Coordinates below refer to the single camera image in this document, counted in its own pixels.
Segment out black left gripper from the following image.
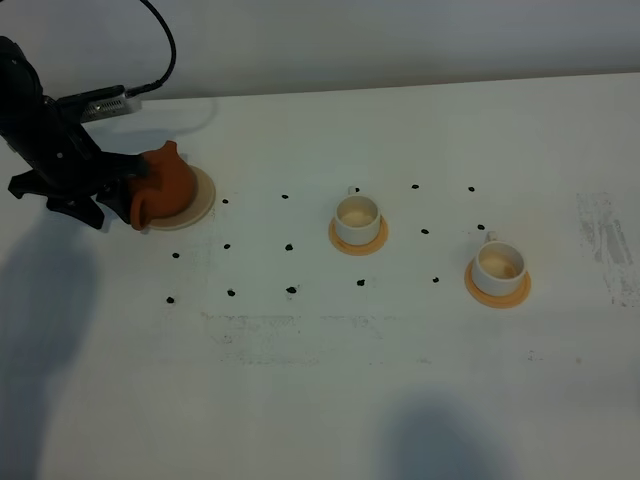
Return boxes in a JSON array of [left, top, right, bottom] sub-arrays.
[[7, 97, 150, 229]]

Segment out brown clay teapot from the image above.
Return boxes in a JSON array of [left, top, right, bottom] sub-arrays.
[[127, 141, 196, 230]]

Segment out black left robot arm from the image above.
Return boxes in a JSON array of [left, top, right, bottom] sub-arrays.
[[1, 37, 149, 229]]

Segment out beige round teapot coaster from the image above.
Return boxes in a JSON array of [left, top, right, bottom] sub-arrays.
[[148, 166, 216, 231]]

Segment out white teacup near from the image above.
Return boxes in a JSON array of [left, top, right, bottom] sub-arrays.
[[334, 186, 381, 227]]

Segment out white teacup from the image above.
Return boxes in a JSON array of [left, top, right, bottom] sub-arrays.
[[471, 231, 527, 297], [334, 186, 381, 227]]

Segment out orange coaster near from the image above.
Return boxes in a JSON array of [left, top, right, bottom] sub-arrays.
[[328, 215, 389, 256]]

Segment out orange coaster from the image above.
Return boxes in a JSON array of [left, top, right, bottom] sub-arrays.
[[464, 259, 532, 310], [328, 215, 389, 256]]

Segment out white teacup far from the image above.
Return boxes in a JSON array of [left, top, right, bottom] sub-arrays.
[[471, 231, 527, 297]]

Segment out orange coaster far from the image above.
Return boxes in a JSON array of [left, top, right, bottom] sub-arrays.
[[464, 259, 532, 310]]

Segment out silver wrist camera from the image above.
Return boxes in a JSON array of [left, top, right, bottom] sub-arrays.
[[57, 85, 142, 123]]

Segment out black camera cable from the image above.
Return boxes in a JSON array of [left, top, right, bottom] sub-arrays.
[[124, 0, 177, 99]]

